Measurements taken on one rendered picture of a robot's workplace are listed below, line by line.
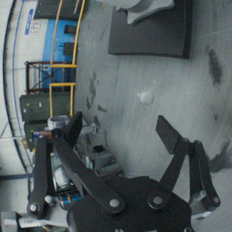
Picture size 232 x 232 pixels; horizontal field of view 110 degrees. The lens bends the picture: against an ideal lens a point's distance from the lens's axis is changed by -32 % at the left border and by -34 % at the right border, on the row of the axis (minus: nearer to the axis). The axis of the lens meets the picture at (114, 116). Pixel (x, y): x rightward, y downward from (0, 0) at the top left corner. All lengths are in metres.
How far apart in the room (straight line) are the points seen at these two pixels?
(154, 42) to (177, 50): 0.08
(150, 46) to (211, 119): 0.25
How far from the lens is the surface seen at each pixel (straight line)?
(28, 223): 1.09
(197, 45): 0.34
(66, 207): 1.17
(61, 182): 1.04
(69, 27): 5.21
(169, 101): 0.35
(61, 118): 1.09
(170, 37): 0.33
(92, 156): 0.65
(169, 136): 0.17
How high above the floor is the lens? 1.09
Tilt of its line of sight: 31 degrees down
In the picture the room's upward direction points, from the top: 96 degrees counter-clockwise
